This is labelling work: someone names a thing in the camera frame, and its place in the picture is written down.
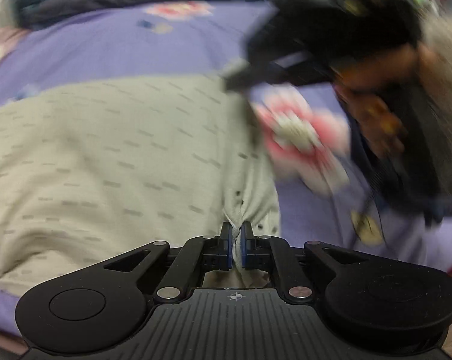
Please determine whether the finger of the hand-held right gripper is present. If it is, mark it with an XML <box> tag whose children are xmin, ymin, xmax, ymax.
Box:
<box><xmin>222</xmin><ymin>49</ymin><xmax>326</xmax><ymax>92</ymax></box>

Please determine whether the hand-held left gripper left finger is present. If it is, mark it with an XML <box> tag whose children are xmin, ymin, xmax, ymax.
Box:
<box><xmin>102</xmin><ymin>222</ymin><xmax>235</xmax><ymax>304</ymax></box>

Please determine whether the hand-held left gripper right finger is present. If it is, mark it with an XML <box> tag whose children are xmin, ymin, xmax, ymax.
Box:
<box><xmin>240</xmin><ymin>222</ymin><xmax>369</xmax><ymax>304</ymax></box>

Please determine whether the green polka dot garment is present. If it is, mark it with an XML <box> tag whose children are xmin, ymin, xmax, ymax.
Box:
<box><xmin>0</xmin><ymin>74</ymin><xmax>281</xmax><ymax>289</ymax></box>

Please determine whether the person's right hand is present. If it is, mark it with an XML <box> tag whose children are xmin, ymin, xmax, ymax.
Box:
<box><xmin>333</xmin><ymin>43</ymin><xmax>423</xmax><ymax>154</ymax></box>

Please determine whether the purple floral bed sheet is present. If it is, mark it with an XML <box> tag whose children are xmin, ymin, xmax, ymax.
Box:
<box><xmin>0</xmin><ymin>0</ymin><xmax>452</xmax><ymax>340</ymax></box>

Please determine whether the dark cloth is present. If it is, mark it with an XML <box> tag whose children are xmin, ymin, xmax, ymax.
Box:
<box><xmin>338</xmin><ymin>82</ymin><xmax>452</xmax><ymax>226</ymax></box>

